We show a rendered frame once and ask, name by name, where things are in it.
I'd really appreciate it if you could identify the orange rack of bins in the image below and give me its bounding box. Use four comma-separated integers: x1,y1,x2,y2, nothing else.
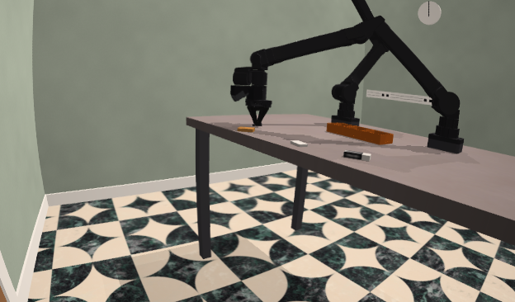
327,123,394,145

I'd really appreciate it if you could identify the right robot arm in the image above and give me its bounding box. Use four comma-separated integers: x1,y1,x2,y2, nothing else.
332,0,389,122

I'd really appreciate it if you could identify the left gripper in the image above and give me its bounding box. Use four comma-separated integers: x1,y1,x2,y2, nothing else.
245,86,272,126

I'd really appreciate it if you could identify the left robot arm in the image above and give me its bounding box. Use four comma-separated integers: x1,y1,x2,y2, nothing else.
230,16,464,144

